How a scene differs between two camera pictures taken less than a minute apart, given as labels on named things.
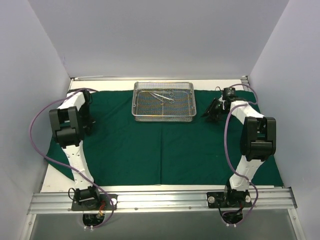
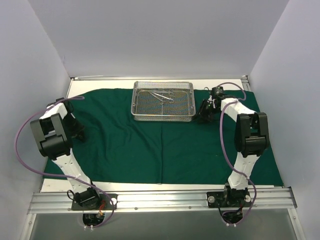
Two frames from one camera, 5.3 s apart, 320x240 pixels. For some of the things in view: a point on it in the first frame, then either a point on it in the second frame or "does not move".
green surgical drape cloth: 122,150 does not move
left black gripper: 89,122 → 78,128
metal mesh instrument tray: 163,101 does not move
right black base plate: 229,199 does not move
